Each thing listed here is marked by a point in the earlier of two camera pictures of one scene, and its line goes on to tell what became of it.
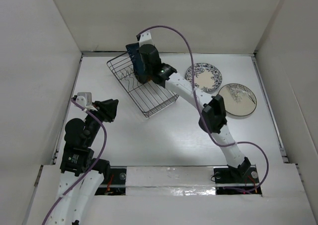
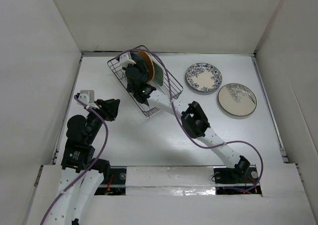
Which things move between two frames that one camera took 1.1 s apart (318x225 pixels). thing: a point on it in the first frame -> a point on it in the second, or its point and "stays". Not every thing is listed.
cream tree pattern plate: (239, 100) stays
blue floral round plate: (207, 77) stays
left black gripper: (107, 109) stays
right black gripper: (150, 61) -> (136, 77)
